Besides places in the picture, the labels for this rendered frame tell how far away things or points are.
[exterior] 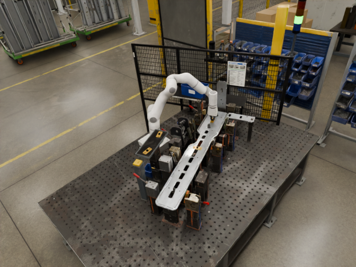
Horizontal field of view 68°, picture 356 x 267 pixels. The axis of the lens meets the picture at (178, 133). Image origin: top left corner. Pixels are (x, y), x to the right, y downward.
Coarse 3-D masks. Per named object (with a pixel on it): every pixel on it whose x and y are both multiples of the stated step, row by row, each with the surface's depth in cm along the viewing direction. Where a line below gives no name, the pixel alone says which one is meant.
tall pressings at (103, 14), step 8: (80, 0) 823; (96, 0) 879; (104, 0) 900; (112, 0) 871; (120, 0) 893; (80, 8) 856; (96, 8) 892; (104, 8) 885; (112, 8) 883; (120, 8) 903; (88, 16) 854; (96, 16) 873; (104, 16) 894; (112, 16) 898; (120, 16) 921; (88, 24) 862
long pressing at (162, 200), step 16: (224, 112) 290; (208, 128) 270; (192, 144) 251; (208, 144) 250; (192, 160) 235; (176, 176) 220; (192, 176) 220; (160, 192) 208; (176, 192) 207; (176, 208) 196
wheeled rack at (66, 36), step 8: (16, 0) 677; (56, 8) 803; (0, 24) 650; (64, 32) 842; (0, 40) 734; (40, 40) 794; (56, 40) 782; (64, 40) 776; (72, 40) 783; (32, 48) 730; (40, 48) 737; (48, 48) 746; (16, 56) 701; (24, 56) 714
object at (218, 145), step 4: (216, 144) 242; (220, 144) 242; (212, 148) 244; (216, 148) 242; (220, 148) 240; (212, 152) 247; (216, 152) 245; (220, 152) 243; (216, 156) 248; (220, 156) 250; (216, 160) 251; (220, 160) 254; (212, 164) 256; (216, 164) 255; (220, 164) 256; (212, 168) 260; (216, 168) 258; (220, 168) 260; (212, 172) 261; (216, 172) 261; (220, 172) 260
